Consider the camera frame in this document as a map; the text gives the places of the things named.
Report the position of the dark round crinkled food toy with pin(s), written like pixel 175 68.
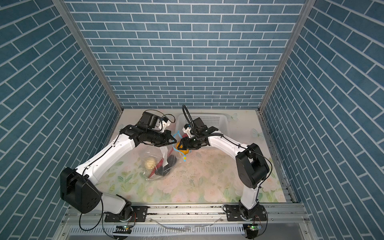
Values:
pixel 171 160

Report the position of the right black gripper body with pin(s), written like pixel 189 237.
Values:
pixel 193 143

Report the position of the red chili pepper toy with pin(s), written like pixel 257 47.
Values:
pixel 162 162

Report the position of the yellow potato toy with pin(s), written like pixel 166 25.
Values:
pixel 181 148

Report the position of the black avocado toy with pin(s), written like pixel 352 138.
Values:
pixel 163 170

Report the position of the cream white bun toy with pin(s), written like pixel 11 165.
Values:
pixel 150 163

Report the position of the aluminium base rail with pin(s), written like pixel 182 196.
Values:
pixel 211 221

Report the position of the clear zip top bag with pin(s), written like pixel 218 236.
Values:
pixel 158 153

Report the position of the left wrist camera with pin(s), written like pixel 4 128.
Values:
pixel 150 121

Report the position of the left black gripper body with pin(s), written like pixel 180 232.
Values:
pixel 160 138

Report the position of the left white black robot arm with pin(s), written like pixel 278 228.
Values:
pixel 78 185

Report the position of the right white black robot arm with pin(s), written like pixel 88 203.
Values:
pixel 253 168

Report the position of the white plastic mesh basket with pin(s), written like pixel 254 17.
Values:
pixel 218 121

